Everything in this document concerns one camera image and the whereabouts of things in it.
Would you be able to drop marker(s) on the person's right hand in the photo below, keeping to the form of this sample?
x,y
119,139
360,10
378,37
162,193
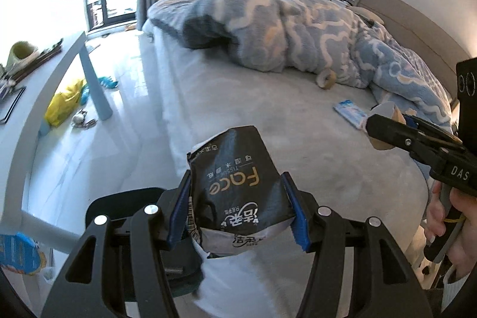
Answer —
x,y
467,228

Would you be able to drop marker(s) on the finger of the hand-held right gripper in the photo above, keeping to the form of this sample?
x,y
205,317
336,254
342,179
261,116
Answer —
x,y
428,126
395,135

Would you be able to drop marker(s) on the blue patterned fleece blanket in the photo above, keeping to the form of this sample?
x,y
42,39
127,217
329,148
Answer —
x,y
298,35

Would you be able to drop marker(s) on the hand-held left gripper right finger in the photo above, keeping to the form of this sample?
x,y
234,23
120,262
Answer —
x,y
300,225

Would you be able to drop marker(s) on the light blue table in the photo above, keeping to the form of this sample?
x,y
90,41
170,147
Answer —
x,y
37,109

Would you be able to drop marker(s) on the blue and white tissue pack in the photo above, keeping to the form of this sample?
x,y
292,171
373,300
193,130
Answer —
x,y
350,113

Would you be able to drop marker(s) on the blue toy dinosaur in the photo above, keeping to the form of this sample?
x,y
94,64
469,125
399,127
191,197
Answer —
x,y
108,82

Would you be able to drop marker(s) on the yellow plastic bag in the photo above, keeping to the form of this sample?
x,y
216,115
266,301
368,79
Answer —
x,y
63,103

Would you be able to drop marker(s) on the black framed flat panel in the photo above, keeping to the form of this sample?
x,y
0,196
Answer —
x,y
11,105

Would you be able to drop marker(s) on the blue snack packet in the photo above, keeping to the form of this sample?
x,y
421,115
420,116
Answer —
x,y
18,252

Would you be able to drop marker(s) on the brown tape roll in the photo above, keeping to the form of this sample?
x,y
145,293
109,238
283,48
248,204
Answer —
x,y
328,79

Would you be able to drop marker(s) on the beige pillow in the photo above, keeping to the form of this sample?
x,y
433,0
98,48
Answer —
x,y
367,14

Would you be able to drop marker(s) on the dark wooden sticks bundle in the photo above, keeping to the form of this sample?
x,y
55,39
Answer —
x,y
37,61

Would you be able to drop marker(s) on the black tissue pack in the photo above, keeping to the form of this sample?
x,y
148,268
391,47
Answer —
x,y
238,169

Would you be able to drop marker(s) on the person's right forearm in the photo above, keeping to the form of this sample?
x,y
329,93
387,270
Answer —
x,y
460,290

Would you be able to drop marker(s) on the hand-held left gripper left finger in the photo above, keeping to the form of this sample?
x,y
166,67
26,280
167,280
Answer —
x,y
179,217

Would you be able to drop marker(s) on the pale yellow roll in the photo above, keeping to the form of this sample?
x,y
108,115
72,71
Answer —
x,y
22,53

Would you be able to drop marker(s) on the grey upholstered headboard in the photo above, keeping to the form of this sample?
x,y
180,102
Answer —
x,y
428,27

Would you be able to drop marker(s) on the grey bed mattress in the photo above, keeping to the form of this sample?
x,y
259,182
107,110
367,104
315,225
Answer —
x,y
261,105

